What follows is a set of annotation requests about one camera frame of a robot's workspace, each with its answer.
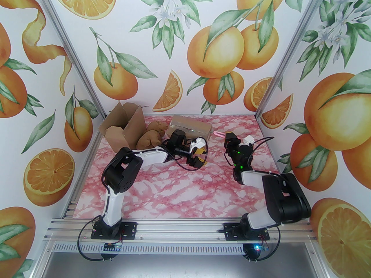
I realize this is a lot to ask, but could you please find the cardboard box with clear tape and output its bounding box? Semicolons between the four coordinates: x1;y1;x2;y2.
169;114;212;142

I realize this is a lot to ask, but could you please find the brown plush toy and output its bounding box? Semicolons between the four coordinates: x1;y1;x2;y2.
136;121;169;150

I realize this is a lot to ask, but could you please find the plain brown cardboard box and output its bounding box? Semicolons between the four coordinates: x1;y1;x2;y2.
98;101;147;153

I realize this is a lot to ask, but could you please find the pink marble pattern mat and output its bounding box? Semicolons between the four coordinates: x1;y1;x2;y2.
74;115;297;219

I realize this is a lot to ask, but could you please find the white slotted metal strip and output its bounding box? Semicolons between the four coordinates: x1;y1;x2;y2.
48;242;309;255

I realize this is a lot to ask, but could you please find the grey metal tray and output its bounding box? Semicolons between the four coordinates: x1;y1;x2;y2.
36;252;329;278

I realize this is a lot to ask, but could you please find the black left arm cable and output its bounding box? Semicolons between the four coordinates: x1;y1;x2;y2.
167;138;209;171

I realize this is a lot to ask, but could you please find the aluminium side rail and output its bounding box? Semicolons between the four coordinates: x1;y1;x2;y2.
257;115;300;221
61;115;108;220

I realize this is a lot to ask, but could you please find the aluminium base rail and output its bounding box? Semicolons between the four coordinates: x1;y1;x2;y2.
43;217;318;244

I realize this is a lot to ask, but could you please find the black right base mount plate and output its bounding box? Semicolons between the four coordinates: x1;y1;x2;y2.
223;222;270;241

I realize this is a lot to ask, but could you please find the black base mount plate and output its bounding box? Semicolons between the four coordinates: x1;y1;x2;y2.
223;222;270;241
91;222;137;240

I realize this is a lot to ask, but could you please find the black base power cable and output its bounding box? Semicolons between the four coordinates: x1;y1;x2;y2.
243;225;281;263
76;222;123;262

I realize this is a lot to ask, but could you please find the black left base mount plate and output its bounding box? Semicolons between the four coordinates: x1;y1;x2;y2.
91;222;137;240

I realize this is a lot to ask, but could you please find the aluminium corner post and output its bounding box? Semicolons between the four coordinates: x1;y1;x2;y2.
31;0;108;121
254;0;332;119

